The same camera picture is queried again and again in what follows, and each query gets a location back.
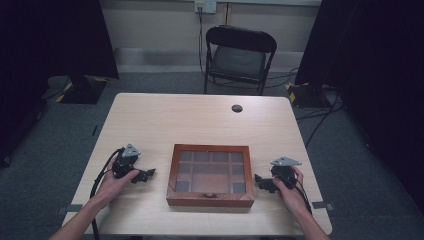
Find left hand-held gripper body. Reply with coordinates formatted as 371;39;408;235
112;143;142;179

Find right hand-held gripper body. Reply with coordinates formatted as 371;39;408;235
269;156;303;190

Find wooden box with glass lid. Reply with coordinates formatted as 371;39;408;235
165;143;256;209

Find person's right hand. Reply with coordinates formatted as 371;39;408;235
272;165;312;221

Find person's left hand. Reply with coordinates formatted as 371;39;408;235
93;157;140;210

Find grey tape strip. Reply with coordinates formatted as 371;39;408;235
311;200;335;212
55;203;84;216

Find black stand base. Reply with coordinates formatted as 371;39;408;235
285;81;334;109
55;75;109;105

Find black folding chair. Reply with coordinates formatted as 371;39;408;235
203;24;278;97

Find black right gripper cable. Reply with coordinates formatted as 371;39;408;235
279;175;313;215

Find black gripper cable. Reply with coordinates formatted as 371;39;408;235
89;147;125;240
279;175;313;215

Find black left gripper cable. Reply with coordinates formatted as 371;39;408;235
89;147;125;240

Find black floor cables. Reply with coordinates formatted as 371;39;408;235
266;67;346;148

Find black wall cable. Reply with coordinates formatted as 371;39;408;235
197;7;206;78

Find white wall socket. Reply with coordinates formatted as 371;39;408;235
194;0;218;15

